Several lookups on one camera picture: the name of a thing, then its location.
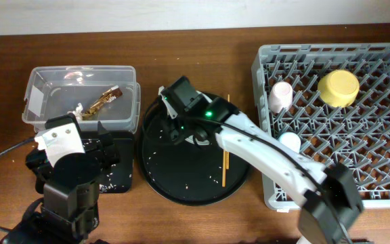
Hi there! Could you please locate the white tissue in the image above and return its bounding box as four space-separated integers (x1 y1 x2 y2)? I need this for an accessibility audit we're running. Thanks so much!
67 103 83 121

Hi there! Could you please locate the long wooden chopstick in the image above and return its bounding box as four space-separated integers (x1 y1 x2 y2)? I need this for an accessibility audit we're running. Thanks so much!
221 94 231 188

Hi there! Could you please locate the short wooden chopstick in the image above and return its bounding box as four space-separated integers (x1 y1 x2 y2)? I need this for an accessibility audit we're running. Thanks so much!
225 151 230 170

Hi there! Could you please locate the brown gold coffee wrapper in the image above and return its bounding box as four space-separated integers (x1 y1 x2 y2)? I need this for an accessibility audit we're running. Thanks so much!
82 85 123 120

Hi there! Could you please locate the pink cup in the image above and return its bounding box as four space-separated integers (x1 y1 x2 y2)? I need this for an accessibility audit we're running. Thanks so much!
267 81 293 113

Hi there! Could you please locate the blue cup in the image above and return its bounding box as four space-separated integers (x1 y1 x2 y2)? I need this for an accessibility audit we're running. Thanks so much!
278 132 301 153

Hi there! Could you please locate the yellow bowl with food scraps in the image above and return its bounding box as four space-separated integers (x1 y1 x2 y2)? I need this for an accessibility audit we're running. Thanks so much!
318 70 360 108

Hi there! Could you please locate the pale green plate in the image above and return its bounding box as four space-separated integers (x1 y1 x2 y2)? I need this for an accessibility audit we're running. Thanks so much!
185 135 211 146

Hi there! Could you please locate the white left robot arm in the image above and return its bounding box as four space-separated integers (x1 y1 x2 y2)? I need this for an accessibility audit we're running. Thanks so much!
1 119 103 243

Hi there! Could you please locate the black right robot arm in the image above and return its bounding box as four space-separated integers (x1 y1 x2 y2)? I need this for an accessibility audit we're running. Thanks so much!
162 94 364 243

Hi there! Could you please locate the grey dishwasher rack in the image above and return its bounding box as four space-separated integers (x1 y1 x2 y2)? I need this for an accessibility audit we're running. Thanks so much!
251 43 390 209

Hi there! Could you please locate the black rectangular tray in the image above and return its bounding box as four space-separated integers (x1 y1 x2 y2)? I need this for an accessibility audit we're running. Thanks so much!
81 131 135 194

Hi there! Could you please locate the clear plastic bin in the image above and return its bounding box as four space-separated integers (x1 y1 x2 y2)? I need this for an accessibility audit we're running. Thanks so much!
22 65 141 133

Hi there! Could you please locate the round black serving tray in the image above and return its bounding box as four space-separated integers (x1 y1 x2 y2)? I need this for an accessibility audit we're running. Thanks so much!
136 101 251 206

